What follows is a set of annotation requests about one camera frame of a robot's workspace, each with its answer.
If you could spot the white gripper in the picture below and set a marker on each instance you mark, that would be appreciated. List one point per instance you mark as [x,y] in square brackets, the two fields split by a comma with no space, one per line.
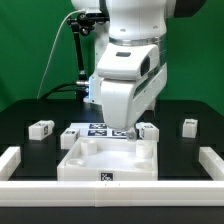
[132,79]

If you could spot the white square table top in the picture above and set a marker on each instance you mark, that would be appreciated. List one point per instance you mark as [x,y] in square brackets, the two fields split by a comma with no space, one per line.
[107,159]

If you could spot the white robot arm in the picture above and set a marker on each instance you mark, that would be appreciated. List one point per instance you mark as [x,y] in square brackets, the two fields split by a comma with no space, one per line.
[133,23]

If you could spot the marker tag sheet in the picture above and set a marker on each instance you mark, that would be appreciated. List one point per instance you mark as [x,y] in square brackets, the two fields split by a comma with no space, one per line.
[97,130]

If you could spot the white U-shaped fence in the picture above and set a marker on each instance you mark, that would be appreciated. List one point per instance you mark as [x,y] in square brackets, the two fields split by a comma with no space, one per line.
[102,194]

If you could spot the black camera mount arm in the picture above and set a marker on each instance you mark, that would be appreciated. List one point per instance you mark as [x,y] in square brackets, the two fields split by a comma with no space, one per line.
[79,50]

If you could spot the camera on mount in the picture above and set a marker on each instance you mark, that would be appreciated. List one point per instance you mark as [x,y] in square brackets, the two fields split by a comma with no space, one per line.
[96,14]

